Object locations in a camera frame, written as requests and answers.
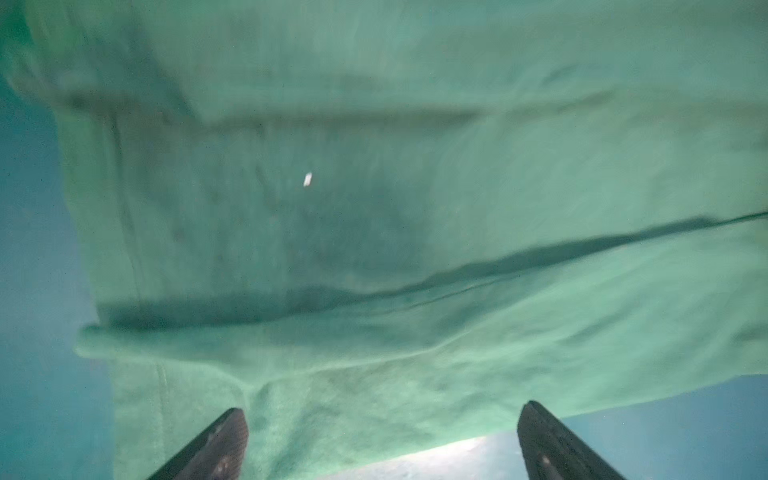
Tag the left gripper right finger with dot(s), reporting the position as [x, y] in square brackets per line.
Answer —
[552, 451]

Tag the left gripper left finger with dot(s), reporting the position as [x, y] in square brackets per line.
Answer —
[217, 453]

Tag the dark green t-shirt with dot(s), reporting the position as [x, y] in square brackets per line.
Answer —
[381, 227]

